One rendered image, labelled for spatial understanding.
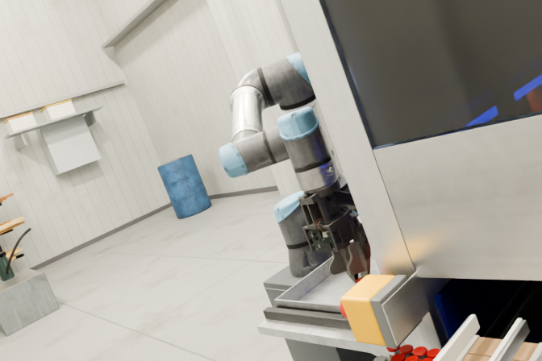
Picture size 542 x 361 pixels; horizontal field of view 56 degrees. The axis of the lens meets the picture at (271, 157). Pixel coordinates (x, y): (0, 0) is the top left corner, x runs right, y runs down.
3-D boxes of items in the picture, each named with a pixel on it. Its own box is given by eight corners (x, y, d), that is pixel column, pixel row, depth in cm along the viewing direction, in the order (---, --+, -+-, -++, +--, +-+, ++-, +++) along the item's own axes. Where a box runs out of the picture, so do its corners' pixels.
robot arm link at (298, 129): (312, 103, 100) (313, 105, 92) (331, 155, 101) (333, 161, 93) (275, 117, 101) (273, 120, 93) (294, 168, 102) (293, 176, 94)
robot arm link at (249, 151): (221, 76, 146) (212, 149, 103) (256, 62, 145) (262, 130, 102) (236, 110, 152) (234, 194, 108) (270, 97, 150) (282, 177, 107)
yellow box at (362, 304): (423, 320, 71) (407, 274, 71) (397, 350, 67) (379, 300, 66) (381, 316, 77) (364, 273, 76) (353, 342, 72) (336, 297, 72)
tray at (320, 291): (477, 259, 102) (471, 243, 101) (410, 330, 85) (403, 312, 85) (349, 259, 128) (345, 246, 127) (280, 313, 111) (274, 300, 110)
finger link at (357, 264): (351, 295, 97) (332, 251, 97) (368, 280, 101) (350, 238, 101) (363, 294, 95) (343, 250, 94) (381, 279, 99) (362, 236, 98)
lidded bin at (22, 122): (33, 128, 877) (28, 115, 874) (38, 124, 850) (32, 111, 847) (9, 135, 852) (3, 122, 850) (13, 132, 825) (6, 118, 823)
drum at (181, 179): (218, 203, 857) (198, 151, 846) (188, 218, 819) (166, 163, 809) (201, 205, 908) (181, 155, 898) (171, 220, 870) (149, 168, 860)
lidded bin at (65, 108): (71, 117, 919) (65, 103, 916) (77, 112, 889) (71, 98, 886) (46, 124, 892) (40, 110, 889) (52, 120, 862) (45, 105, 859)
